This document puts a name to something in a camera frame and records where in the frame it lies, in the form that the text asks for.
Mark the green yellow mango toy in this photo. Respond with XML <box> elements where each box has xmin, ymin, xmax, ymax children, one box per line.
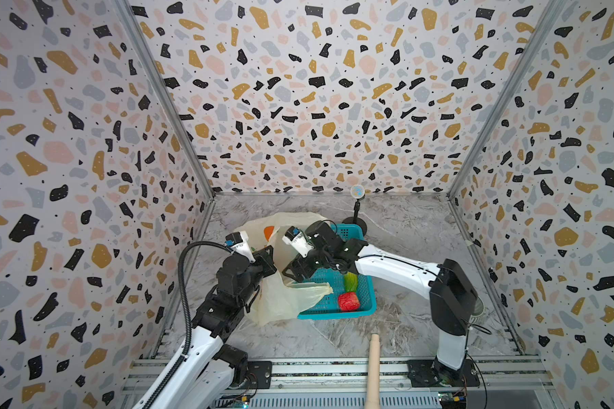
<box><xmin>343</xmin><ymin>273</ymin><xmax>358</xmax><ymax>293</ymax></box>

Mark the black corrugated cable left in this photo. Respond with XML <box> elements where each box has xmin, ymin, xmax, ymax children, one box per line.
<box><xmin>132</xmin><ymin>239</ymin><xmax>234</xmax><ymax>409</ymax></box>

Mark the cream plastic bag orange print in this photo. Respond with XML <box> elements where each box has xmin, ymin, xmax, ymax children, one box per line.
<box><xmin>235</xmin><ymin>212</ymin><xmax>333</xmax><ymax>327</ymax></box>

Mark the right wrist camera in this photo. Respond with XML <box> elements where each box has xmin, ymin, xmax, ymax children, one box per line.
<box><xmin>282</xmin><ymin>226</ymin><xmax>314</xmax><ymax>258</ymax></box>

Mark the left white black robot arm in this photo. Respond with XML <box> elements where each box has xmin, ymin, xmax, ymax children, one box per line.
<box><xmin>134</xmin><ymin>241</ymin><xmax>277</xmax><ymax>408</ymax></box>

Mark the black stand round mirror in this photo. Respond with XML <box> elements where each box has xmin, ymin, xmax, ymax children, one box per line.
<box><xmin>343</xmin><ymin>185</ymin><xmax>368</xmax><ymax>235</ymax></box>

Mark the red strawberry toy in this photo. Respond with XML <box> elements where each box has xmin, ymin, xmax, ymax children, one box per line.
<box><xmin>338</xmin><ymin>291</ymin><xmax>361</xmax><ymax>312</ymax></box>

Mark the aluminium rail base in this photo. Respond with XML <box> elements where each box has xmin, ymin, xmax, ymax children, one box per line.
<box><xmin>117</xmin><ymin>355</ymin><xmax>559</xmax><ymax>409</ymax></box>

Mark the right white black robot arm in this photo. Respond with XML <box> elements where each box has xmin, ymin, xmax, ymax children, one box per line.
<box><xmin>282</xmin><ymin>222</ymin><xmax>478</xmax><ymax>386</ymax></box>

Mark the wooden stick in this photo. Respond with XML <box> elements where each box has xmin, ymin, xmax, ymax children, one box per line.
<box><xmin>364</xmin><ymin>334</ymin><xmax>380</xmax><ymax>409</ymax></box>

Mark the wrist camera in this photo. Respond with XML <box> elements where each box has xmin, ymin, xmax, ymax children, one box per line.
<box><xmin>282</xmin><ymin>226</ymin><xmax>314</xmax><ymax>258</ymax></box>
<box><xmin>225</xmin><ymin>231</ymin><xmax>255</xmax><ymax>262</ymax></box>

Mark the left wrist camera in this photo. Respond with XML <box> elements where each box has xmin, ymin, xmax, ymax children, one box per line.
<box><xmin>225</xmin><ymin>231</ymin><xmax>255</xmax><ymax>262</ymax></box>

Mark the teal plastic basket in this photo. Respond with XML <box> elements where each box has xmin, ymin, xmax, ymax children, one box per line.
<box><xmin>290</xmin><ymin>221</ymin><xmax>376</xmax><ymax>320</ymax></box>

